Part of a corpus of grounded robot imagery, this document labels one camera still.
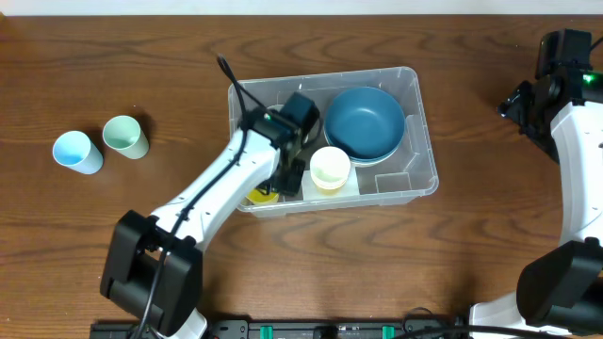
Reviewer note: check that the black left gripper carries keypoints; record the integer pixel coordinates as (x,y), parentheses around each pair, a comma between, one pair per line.
(287,179)

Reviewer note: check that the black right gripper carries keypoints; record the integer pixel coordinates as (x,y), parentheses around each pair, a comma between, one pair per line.
(519,107)

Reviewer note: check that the yellow cup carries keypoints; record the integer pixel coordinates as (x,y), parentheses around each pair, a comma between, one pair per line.
(259,197)
(330,192)

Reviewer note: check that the pink cup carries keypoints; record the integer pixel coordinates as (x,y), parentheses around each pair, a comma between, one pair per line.
(329,187)

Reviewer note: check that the cream white cup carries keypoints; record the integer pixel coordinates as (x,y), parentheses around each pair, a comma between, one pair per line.
(329,165)

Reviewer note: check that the dark blue bowl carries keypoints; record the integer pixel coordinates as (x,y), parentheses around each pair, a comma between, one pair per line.
(365,152)
(366,123)

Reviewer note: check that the green cup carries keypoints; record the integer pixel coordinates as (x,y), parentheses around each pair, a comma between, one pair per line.
(124,135)

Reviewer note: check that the light blue cup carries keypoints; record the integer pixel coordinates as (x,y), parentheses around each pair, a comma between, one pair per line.
(75,151)

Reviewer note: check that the yellow cup front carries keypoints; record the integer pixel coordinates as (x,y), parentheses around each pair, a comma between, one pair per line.
(330,192)

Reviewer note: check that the beige bowl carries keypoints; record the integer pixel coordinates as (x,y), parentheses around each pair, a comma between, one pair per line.
(366,164)

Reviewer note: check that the small grey bowl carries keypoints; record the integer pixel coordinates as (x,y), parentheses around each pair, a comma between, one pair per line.
(276,107)

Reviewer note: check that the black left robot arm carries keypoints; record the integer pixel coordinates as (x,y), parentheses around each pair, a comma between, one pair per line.
(154,264)

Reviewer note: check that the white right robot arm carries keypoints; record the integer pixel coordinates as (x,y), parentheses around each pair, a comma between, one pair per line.
(561,292)

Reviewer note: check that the clear plastic storage bin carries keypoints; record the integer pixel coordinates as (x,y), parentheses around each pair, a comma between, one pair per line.
(409,173)

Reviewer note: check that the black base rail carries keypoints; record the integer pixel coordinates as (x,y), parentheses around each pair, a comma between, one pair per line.
(242,329)

